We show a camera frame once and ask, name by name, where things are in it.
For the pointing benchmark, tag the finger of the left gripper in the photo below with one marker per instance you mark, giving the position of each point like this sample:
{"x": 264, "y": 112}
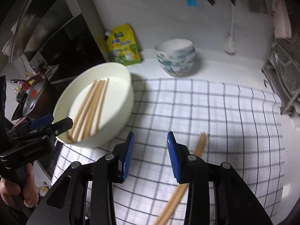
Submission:
{"x": 42, "y": 122}
{"x": 61, "y": 126}

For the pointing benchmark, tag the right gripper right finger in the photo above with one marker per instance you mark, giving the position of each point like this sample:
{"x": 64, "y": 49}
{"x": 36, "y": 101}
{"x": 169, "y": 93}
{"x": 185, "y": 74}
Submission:
{"x": 234, "y": 201}

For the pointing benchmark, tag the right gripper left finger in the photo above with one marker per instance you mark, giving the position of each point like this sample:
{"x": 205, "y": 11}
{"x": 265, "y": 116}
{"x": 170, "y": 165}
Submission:
{"x": 83, "y": 193}

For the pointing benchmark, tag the left hand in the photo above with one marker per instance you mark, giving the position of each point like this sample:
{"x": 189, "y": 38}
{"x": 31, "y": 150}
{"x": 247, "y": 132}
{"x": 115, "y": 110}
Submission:
{"x": 30, "y": 193}

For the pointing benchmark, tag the black stove pan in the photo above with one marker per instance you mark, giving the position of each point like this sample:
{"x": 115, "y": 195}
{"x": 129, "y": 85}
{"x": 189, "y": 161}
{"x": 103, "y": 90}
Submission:
{"x": 36, "y": 96}

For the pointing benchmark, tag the white round basin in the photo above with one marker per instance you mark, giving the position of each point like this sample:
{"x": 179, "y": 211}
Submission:
{"x": 116, "y": 110}

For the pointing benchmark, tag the checkered white cloth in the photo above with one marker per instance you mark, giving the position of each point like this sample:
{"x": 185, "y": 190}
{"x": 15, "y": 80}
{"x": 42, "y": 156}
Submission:
{"x": 242, "y": 125}

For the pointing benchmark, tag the yellow green refill pouch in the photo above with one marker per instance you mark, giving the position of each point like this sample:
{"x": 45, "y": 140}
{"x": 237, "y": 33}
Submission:
{"x": 122, "y": 45}

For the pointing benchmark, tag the bottom floral bowl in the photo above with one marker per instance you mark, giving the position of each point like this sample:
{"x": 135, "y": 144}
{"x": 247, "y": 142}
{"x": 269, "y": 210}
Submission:
{"x": 177, "y": 66}

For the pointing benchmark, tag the floral bowl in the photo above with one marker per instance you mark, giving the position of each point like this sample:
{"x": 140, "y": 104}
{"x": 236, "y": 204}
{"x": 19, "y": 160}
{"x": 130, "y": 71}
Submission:
{"x": 176, "y": 56}
{"x": 177, "y": 66}
{"x": 174, "y": 45}

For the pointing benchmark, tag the middle floral bowl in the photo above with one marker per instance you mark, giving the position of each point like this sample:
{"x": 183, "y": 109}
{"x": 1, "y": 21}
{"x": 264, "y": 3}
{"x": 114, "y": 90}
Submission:
{"x": 176, "y": 56}

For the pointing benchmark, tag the top floral bowl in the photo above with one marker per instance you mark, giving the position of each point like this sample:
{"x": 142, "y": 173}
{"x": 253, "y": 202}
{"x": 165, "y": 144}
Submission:
{"x": 174, "y": 45}

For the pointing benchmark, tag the steel dish rack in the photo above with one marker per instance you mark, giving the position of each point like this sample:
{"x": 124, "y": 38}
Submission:
{"x": 282, "y": 73}

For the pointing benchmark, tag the pink hanging cloth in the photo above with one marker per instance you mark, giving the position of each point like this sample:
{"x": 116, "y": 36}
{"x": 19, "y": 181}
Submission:
{"x": 281, "y": 21}

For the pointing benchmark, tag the blue wall sticker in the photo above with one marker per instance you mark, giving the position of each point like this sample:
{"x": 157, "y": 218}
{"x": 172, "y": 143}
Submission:
{"x": 191, "y": 3}

